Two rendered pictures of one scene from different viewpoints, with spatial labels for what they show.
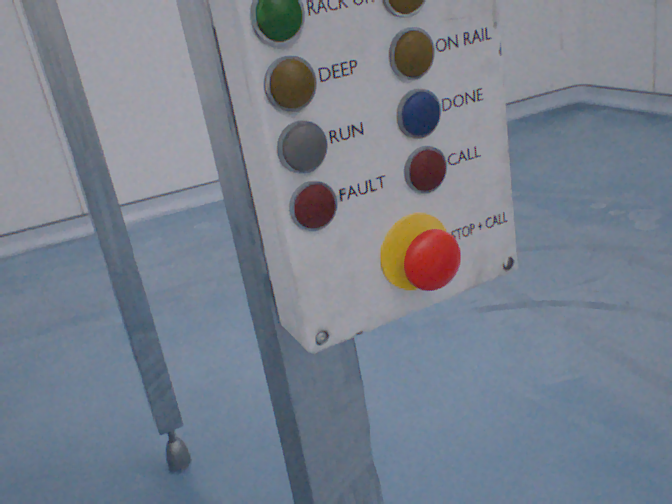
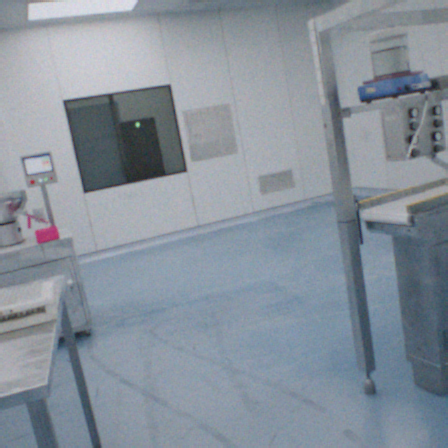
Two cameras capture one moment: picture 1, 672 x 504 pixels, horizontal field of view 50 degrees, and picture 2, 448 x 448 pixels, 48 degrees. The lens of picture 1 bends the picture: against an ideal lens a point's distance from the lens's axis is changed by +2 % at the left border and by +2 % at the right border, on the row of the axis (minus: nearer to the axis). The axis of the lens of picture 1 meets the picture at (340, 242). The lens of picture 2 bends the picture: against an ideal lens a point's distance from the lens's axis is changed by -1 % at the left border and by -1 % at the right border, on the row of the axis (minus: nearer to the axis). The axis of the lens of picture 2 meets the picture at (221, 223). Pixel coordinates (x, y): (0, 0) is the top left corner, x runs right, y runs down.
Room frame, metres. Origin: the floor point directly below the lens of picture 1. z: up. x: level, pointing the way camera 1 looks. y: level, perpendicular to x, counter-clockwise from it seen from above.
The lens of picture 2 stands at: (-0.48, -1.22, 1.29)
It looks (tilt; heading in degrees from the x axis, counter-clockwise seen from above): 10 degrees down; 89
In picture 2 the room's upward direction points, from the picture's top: 10 degrees counter-clockwise
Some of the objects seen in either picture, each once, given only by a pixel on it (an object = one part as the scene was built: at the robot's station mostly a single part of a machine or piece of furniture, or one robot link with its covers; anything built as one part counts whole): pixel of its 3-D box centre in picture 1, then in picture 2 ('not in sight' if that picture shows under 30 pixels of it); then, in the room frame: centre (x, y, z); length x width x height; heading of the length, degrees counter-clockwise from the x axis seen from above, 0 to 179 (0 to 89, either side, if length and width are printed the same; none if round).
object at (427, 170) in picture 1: (427, 170); not in sight; (0.43, -0.06, 0.96); 0.03 x 0.01 x 0.03; 114
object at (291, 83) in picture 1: (292, 84); not in sight; (0.40, 0.01, 1.04); 0.03 x 0.01 x 0.03; 114
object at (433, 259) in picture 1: (420, 254); not in sight; (0.42, -0.05, 0.91); 0.04 x 0.04 x 0.04; 24
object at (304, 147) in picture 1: (304, 147); not in sight; (0.40, 0.01, 1.00); 0.03 x 0.01 x 0.03; 114
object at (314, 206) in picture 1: (315, 206); not in sight; (0.40, 0.01, 0.96); 0.03 x 0.01 x 0.03; 114
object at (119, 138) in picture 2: not in sight; (127, 137); (-1.36, 5.40, 1.43); 1.38 x 0.01 x 1.16; 19
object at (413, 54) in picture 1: (413, 53); not in sight; (0.43, -0.06, 1.04); 0.03 x 0.01 x 0.03; 114
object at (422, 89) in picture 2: not in sight; (395, 87); (0.32, 0.80, 1.34); 0.21 x 0.20 x 0.09; 114
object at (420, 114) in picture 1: (420, 114); not in sight; (0.43, -0.06, 1.00); 0.03 x 0.01 x 0.03; 114
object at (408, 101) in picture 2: not in sight; (419, 99); (0.47, 0.92, 1.28); 0.62 x 0.38 x 0.04; 24
